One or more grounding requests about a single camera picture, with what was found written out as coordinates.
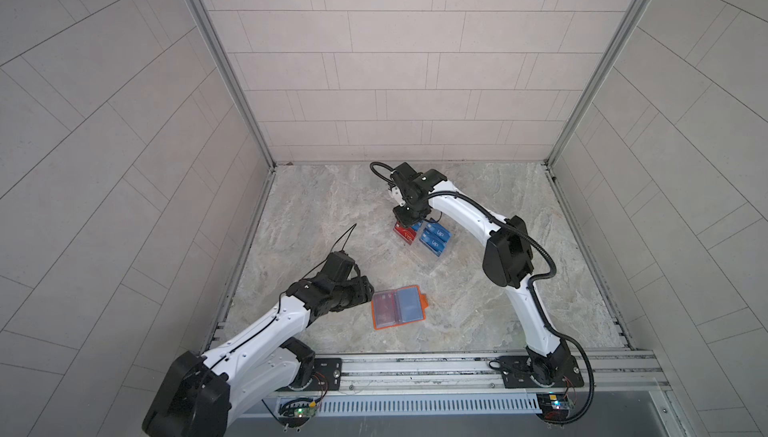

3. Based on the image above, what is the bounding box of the black corrugated cable conduit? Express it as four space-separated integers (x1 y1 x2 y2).
369 160 596 425

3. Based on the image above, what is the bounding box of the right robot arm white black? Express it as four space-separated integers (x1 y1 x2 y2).
370 162 573 387

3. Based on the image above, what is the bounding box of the orange leather card holder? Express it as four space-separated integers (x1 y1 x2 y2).
371 285 429 330

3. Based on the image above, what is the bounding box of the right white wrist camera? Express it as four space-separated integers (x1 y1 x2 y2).
388 184 404 206

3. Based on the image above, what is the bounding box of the left green circuit board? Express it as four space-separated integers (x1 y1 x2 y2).
277 398 320 428

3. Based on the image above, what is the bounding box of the aluminium mounting rail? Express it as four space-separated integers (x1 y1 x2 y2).
296 350 668 398

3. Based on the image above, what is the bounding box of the green circuit board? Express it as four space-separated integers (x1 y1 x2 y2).
277 398 320 428
536 393 572 422

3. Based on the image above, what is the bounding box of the red VIP card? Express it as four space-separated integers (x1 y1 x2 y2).
372 291 399 329
393 223 417 245

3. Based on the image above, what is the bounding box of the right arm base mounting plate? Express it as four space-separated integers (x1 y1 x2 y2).
488 355 586 389

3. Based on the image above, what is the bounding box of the clear acrylic card display stand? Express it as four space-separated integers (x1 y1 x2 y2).
392 211 454 267

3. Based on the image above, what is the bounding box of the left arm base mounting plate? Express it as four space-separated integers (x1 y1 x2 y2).
275 358 343 392

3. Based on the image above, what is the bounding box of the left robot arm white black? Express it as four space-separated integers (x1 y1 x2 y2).
141 251 374 436

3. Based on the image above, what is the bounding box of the right green circuit board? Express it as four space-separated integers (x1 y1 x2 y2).
536 393 572 422

